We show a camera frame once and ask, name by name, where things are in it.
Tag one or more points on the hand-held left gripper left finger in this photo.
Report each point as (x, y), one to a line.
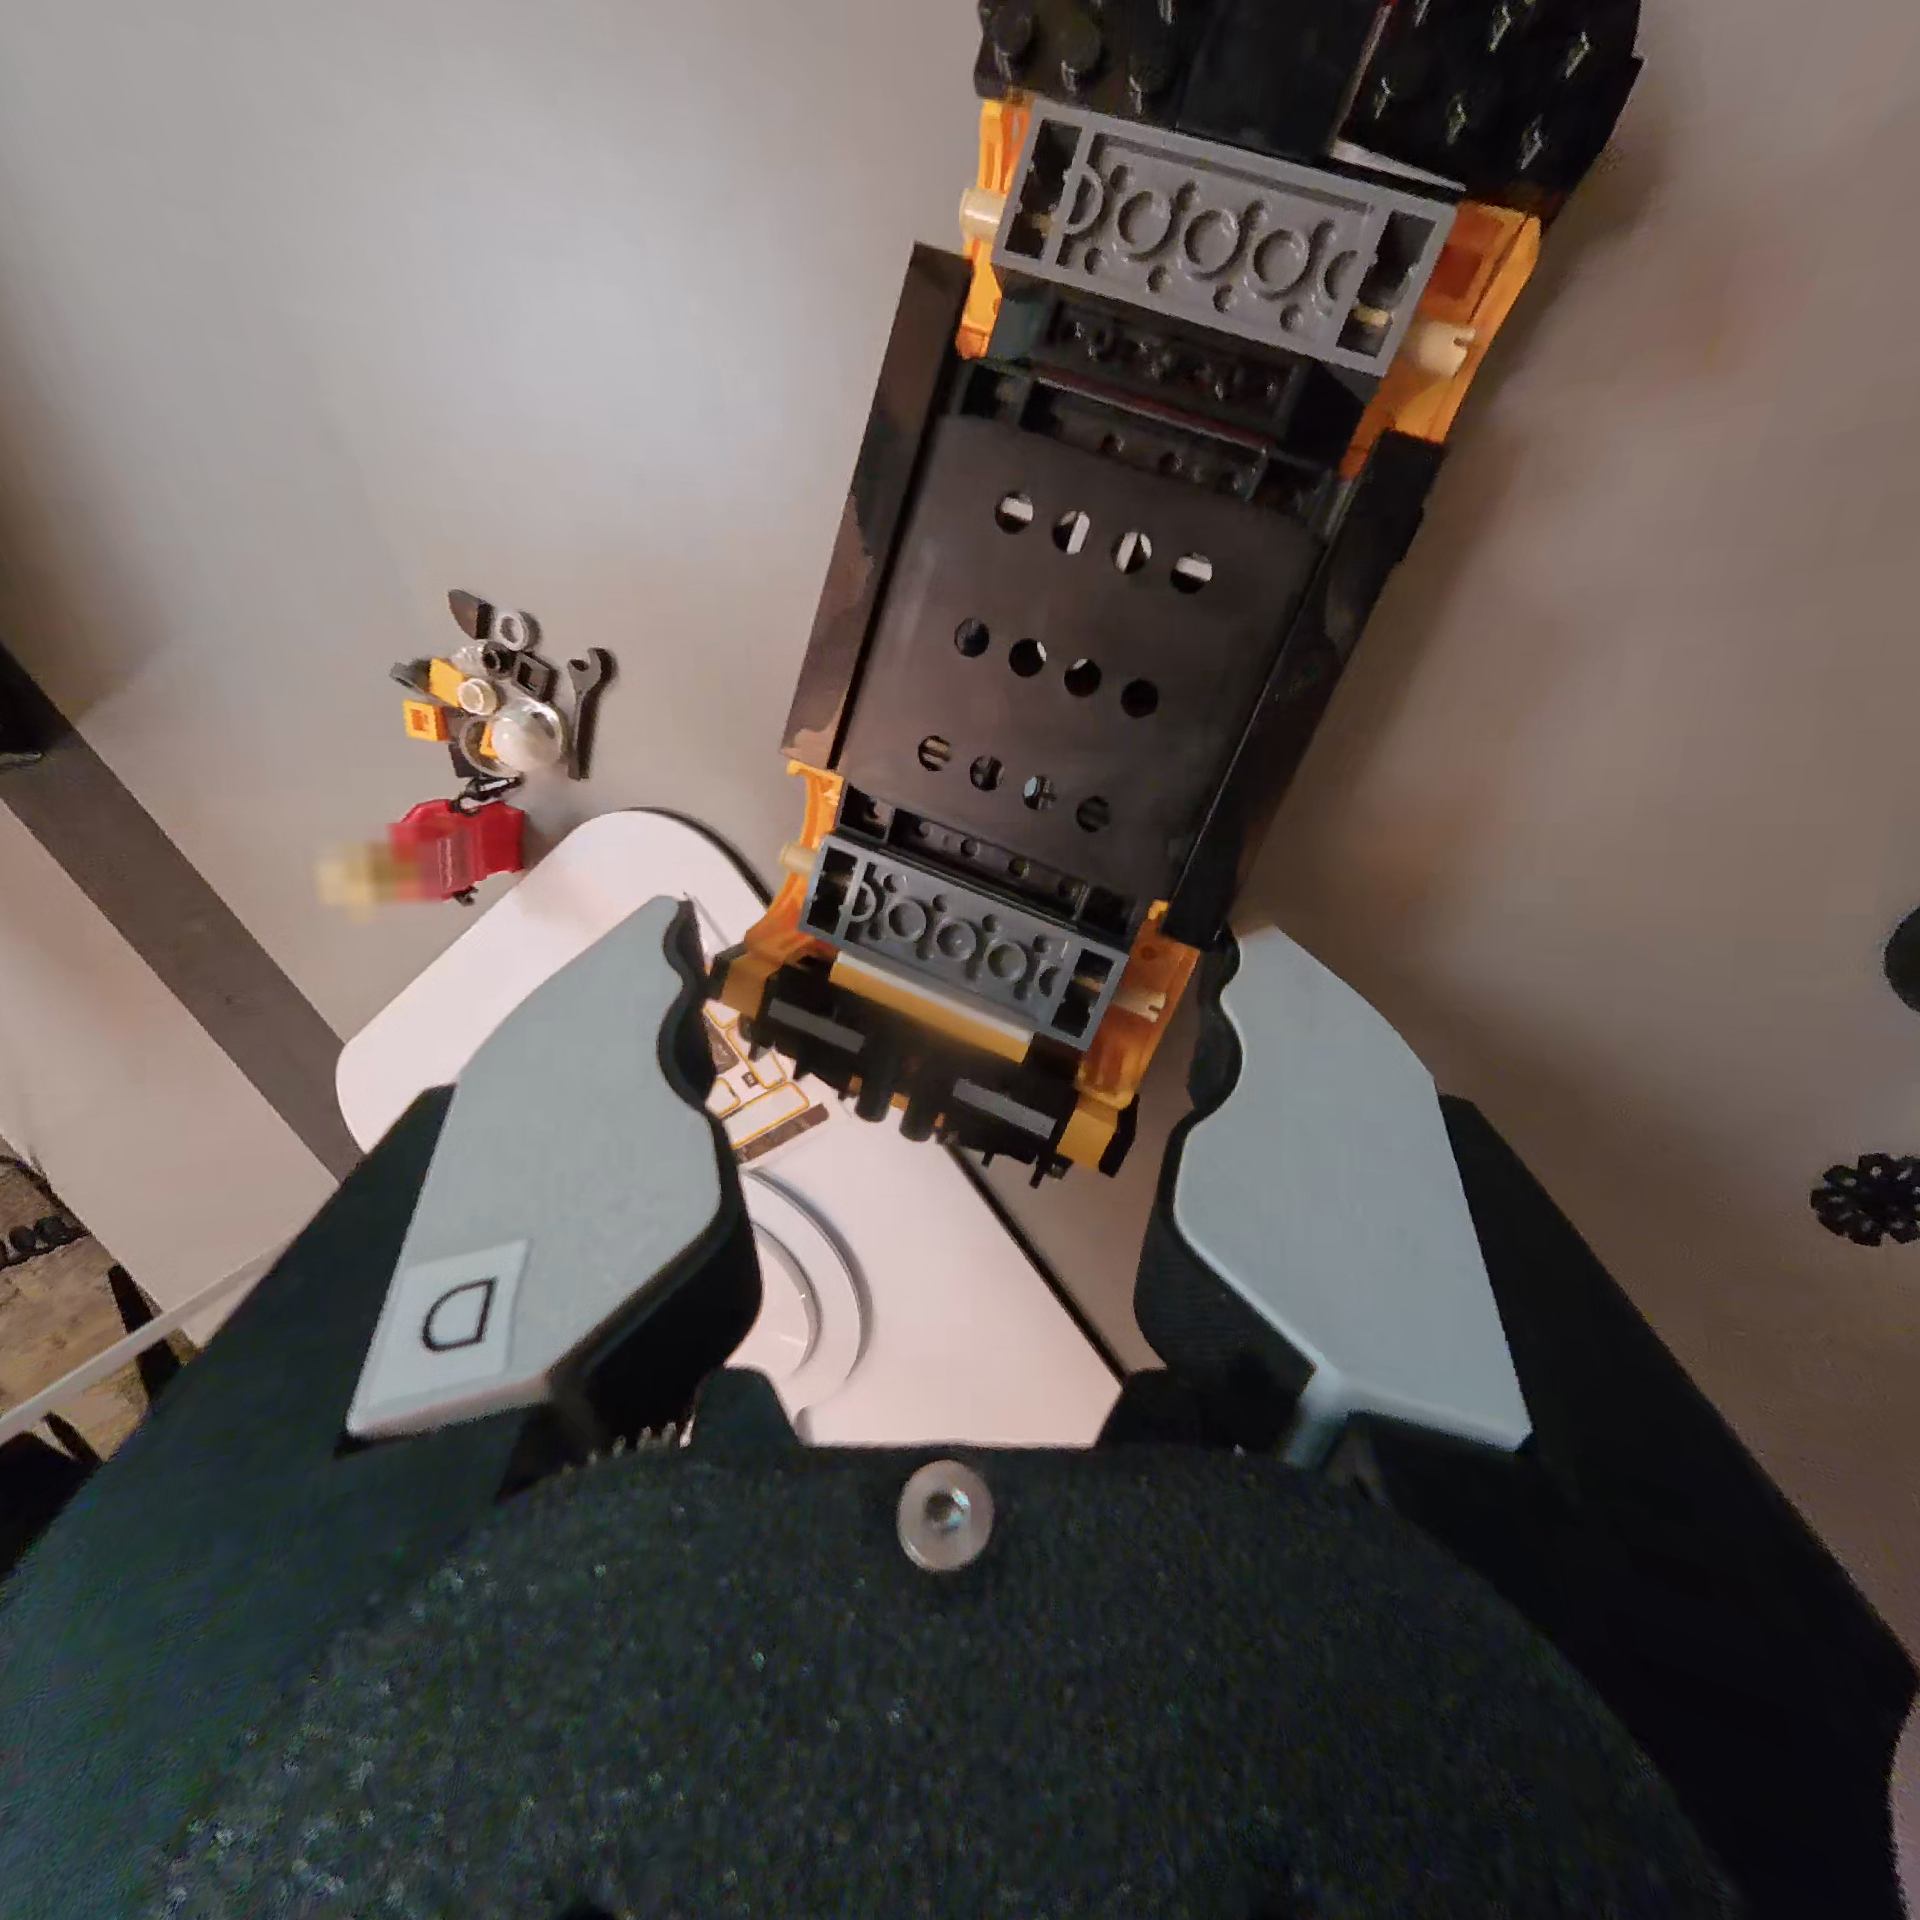
(569, 1170)

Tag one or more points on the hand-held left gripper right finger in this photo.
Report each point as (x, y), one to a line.
(1335, 1200)

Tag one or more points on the lego sticker sheet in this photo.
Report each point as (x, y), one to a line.
(758, 1102)

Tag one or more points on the orange lego car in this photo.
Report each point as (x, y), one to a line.
(1079, 662)

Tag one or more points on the red lego piece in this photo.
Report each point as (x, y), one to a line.
(450, 849)

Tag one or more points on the pile of small lego parts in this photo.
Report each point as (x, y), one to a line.
(495, 704)

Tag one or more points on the black lego gear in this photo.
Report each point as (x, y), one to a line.
(1865, 1200)
(1905, 953)

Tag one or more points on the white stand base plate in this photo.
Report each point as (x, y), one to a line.
(960, 1319)

